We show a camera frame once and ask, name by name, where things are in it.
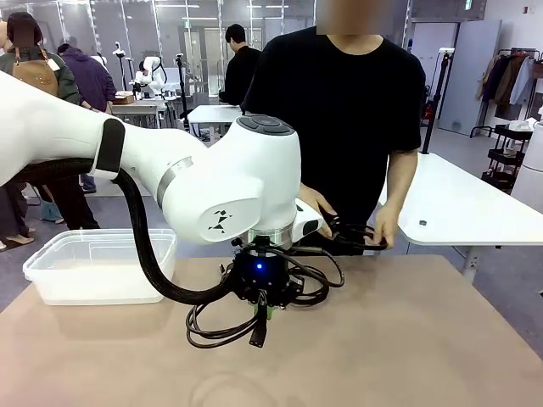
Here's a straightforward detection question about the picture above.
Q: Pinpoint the black pole with white head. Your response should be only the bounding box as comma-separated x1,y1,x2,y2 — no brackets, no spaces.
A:
419,47,456,154

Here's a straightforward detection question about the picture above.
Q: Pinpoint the black stand with white top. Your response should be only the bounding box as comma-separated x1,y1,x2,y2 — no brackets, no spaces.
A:
112,41,128,90

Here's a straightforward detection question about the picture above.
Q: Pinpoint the large white table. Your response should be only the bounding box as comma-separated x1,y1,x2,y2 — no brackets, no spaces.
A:
377,151,543,283

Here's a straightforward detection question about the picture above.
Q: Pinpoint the person's right hand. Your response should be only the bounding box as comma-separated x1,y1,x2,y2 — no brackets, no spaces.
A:
299,184,340,241

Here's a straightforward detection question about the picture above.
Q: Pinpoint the person with tan shoes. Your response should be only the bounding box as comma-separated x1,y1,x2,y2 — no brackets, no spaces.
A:
0,181,37,251

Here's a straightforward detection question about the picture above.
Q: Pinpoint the person's left forearm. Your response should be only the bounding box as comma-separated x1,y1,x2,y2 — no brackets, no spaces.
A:
383,148,419,213

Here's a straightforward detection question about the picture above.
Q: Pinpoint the grey white workbench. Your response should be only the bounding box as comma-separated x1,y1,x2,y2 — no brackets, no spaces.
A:
110,99,171,128

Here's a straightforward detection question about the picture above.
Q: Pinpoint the white item on cart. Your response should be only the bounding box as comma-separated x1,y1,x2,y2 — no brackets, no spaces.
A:
507,118,539,132

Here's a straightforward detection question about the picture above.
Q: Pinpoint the thin black left gripper wire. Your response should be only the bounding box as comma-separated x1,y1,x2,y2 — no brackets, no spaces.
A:
231,237,345,293

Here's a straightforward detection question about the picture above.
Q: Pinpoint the man in black top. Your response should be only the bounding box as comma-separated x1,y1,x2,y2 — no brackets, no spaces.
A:
223,24,263,105

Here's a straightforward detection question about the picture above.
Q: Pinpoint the black trolley cart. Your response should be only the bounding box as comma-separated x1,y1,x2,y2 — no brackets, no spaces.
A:
481,123,535,192

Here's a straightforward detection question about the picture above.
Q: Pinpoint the clear plastic storage box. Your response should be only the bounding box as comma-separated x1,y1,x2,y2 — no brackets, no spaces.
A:
23,228,178,307

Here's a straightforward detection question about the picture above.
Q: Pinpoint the person's left hand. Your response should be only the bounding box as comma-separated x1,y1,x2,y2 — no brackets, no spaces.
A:
366,202,402,251

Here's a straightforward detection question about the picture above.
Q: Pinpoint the person in brown apron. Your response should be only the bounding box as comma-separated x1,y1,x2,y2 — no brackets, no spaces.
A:
0,11,101,230

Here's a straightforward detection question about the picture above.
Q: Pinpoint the clothes rack with coats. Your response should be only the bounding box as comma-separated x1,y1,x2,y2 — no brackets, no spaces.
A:
474,47,543,139

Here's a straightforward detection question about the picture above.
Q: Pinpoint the person in purple hoodie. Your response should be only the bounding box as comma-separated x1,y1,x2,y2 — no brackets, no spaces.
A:
57,42,118,115

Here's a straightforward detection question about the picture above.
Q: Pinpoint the small white background table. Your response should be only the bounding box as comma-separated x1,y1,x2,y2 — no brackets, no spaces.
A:
186,104,247,137

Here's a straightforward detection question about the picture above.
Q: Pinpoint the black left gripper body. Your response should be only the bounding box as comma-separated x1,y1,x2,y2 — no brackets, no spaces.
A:
231,245,305,308

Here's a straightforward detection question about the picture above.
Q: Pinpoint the person in black t-shirt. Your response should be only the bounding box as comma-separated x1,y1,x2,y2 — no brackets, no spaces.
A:
241,23,428,258

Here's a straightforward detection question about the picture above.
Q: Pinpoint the thick black power cable coil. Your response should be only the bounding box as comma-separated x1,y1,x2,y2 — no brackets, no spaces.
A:
324,215,390,252
185,287,267,351

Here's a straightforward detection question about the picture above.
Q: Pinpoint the black braided left arm hose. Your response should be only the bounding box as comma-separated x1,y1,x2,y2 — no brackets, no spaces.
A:
8,156,238,307

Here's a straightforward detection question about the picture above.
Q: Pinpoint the white cylindrical appliance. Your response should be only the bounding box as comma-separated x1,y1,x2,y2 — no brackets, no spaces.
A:
510,120,543,213

